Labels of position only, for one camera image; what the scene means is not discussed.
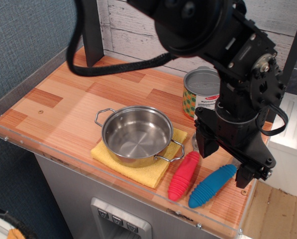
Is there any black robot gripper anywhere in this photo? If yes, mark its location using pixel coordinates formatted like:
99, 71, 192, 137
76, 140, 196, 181
195, 107, 276, 189

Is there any blue handled metal fork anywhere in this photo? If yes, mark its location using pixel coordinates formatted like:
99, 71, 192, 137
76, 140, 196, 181
188, 158, 240, 209

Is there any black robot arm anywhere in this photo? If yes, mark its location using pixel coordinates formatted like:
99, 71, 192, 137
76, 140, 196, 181
129, 0, 288, 188

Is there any white cabinet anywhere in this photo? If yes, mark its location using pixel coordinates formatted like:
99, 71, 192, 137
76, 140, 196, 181
260, 93, 297, 196

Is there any toy food can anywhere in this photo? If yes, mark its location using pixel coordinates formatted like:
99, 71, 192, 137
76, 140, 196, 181
183, 66, 220, 120

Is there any yellow cloth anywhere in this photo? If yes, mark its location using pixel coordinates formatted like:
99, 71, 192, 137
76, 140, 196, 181
91, 128, 188, 189

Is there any stainless steel pot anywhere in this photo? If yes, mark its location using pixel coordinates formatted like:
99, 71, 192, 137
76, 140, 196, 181
95, 106, 185, 168

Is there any silver dispenser panel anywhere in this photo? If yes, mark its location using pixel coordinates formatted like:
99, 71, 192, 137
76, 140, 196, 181
91, 197, 152, 239

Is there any grey toy kitchen cabinet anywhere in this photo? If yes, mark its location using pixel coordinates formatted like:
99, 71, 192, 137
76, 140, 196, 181
36, 155, 233, 239

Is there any orange cloth object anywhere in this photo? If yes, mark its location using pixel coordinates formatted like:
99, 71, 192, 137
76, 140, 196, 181
7, 229, 25, 239

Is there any red handled metal spoon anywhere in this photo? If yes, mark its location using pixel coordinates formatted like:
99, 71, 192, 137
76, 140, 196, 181
168, 133, 200, 201

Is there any dark grey right post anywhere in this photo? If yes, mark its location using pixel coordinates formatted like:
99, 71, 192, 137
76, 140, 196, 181
265, 0, 297, 123

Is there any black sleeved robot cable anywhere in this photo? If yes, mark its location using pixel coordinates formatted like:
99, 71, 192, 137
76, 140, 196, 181
66, 0, 174, 77

